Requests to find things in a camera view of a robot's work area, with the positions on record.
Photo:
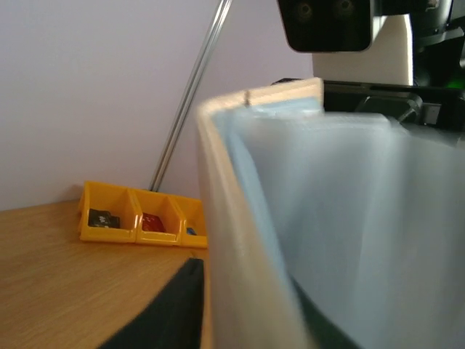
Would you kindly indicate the yellow bin with black cards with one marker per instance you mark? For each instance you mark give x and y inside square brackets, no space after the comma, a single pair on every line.
[115,199]

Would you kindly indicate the red cards stack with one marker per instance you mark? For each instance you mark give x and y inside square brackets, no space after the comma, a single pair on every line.
[152,223]

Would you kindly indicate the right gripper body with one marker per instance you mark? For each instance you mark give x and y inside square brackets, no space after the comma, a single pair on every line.
[439,108]

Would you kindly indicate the black cards stack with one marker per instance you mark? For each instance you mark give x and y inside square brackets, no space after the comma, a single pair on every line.
[103,219]

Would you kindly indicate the beige card holder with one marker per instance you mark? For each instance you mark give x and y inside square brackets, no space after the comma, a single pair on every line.
[332,222]

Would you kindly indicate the yellow bin with red cards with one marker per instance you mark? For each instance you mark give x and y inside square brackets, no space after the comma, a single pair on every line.
[162,205]

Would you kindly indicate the yellow bin with blue card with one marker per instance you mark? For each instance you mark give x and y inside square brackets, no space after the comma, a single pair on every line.
[192,213]

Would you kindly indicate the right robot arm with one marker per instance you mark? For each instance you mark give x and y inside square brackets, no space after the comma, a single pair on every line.
[438,46]

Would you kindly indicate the aluminium rail frame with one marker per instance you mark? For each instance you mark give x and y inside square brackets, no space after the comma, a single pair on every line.
[190,91]

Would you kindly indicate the blue card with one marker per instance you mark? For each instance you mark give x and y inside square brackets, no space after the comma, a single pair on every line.
[191,231]

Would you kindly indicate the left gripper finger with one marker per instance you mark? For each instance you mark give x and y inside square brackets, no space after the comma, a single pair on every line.
[173,319]

